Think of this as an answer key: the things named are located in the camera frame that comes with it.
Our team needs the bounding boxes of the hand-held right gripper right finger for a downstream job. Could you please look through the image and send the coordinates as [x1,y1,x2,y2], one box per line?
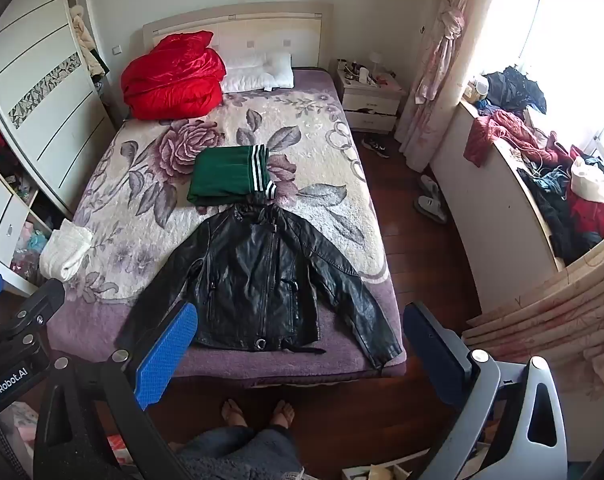
[403,302,567,480]

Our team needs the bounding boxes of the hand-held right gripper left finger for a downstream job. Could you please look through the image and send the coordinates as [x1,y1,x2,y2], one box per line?
[34,302,199,480]

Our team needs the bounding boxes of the black leather jacket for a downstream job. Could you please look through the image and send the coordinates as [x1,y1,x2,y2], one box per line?
[114,203,403,371]

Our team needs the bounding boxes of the pile of clothes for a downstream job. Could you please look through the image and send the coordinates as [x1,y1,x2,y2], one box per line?
[463,65,604,267]

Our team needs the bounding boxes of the white knitted sweater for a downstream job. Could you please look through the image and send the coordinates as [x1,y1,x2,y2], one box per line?
[38,219,94,282]

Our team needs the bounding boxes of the white drawer unit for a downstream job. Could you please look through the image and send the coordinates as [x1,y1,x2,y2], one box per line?
[0,171,47,297]

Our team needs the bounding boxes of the pink floral loose curtain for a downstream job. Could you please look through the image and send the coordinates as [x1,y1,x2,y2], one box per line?
[460,236,604,403]

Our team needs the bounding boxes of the person's legs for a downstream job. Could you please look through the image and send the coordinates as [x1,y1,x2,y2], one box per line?
[168,397,306,480]

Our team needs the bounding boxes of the white slipper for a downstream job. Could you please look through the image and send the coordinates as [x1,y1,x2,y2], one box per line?
[416,174,441,199]
[413,195,449,224]

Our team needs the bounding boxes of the white window seat cabinet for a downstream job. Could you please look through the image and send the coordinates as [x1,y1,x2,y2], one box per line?
[428,100,568,313]

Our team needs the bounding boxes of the floral plush blanket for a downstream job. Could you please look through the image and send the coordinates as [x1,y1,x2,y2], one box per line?
[47,69,407,378]

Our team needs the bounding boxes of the green pants with white stripes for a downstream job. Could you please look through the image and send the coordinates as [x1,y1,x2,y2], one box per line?
[187,144,279,207]

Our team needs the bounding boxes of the white wardrobe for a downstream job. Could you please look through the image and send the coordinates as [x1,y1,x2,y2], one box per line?
[0,0,119,221]

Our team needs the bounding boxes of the pair of dark sneakers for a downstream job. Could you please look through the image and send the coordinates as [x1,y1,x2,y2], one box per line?
[361,136,391,159]

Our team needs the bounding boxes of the red quilt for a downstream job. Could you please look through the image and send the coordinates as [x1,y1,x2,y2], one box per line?
[120,30,227,122]

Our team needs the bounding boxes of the white nightstand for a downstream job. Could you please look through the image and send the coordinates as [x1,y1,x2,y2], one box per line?
[336,58,409,134]

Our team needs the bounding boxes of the cream hanging garment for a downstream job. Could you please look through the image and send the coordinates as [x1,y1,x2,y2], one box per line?
[69,4,109,80]

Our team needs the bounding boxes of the white pillow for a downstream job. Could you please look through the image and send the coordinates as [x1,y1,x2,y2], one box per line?
[221,64,277,94]
[225,51,295,90]

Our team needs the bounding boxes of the pink floral tied curtain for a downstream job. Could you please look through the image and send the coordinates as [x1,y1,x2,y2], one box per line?
[394,0,478,172]

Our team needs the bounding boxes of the beige wooden bed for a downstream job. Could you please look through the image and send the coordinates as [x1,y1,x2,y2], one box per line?
[44,1,410,391]

